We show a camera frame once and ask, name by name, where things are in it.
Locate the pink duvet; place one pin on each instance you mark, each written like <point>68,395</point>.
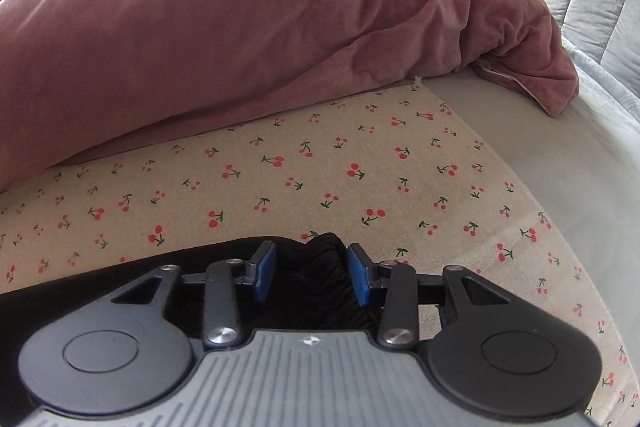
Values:
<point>81,79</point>

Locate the cherry print cloth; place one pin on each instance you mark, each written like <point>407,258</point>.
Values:
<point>396,171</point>

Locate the light blue bed sheet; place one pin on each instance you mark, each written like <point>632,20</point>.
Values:
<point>583,167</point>

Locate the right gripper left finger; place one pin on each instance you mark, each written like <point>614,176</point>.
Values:
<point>224,282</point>

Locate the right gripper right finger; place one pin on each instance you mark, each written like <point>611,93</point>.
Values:
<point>391,288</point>

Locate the black pants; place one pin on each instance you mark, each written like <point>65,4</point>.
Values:
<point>111,341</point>

